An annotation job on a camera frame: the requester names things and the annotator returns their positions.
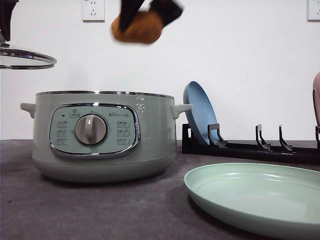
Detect brown potato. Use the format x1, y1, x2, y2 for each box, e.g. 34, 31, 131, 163
111, 11, 163, 43

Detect white wall socket left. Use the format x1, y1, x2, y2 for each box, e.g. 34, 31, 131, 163
82, 0, 105, 23

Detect dark grey table mat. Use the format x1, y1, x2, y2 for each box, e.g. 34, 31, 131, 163
0, 139, 320, 240

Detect white wall socket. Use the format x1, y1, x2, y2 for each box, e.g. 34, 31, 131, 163
82, 0, 105, 23
307, 0, 320, 22

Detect pink plate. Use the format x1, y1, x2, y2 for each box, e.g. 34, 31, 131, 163
312, 71, 320, 126

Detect blue plate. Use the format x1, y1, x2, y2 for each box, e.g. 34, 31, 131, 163
183, 80, 218, 144

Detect white wall socket right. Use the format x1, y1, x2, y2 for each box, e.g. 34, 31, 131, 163
307, 0, 320, 22

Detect green electric steamer pot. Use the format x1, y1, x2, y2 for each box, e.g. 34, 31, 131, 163
20, 90, 193, 182

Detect black plate rack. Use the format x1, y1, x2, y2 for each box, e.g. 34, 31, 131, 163
182, 123, 320, 166

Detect green plate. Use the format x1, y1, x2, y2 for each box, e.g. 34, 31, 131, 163
183, 163, 320, 240

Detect glass steamer lid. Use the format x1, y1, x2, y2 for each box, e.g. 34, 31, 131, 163
0, 30, 57, 70

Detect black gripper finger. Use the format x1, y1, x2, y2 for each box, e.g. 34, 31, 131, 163
149, 0, 183, 26
0, 0, 19, 41
119, 0, 144, 31

